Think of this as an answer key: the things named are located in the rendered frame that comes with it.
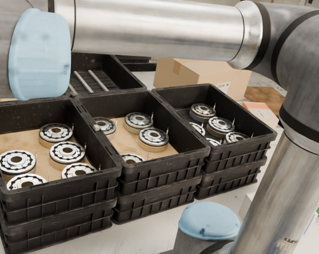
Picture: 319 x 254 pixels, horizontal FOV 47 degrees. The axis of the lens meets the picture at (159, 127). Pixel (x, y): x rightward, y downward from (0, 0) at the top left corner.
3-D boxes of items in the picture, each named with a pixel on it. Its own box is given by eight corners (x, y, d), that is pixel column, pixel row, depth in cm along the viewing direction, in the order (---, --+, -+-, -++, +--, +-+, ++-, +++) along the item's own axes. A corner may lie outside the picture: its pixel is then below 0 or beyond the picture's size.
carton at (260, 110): (273, 133, 175) (279, 119, 171) (251, 132, 172) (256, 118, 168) (259, 115, 188) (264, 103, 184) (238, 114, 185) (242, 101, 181)
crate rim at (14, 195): (123, 176, 97) (124, 169, 96) (3, 203, 82) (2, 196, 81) (71, 103, 125) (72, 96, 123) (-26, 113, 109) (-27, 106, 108)
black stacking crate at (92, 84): (143, 115, 145) (148, 89, 139) (70, 126, 130) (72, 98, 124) (103, 72, 172) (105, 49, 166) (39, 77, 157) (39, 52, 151)
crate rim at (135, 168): (211, 155, 113) (213, 149, 112) (123, 176, 97) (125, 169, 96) (148, 94, 140) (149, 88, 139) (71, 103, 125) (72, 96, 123)
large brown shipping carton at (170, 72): (190, 112, 178) (199, 74, 167) (152, 85, 196) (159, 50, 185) (242, 99, 202) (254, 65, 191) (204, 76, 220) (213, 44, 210)
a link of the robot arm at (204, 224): (211, 234, 86) (225, 189, 79) (239, 282, 75) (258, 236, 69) (163, 242, 82) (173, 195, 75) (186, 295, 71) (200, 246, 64)
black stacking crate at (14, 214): (118, 202, 102) (123, 170, 96) (5, 233, 87) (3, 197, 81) (70, 126, 129) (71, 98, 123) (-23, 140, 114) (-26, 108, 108)
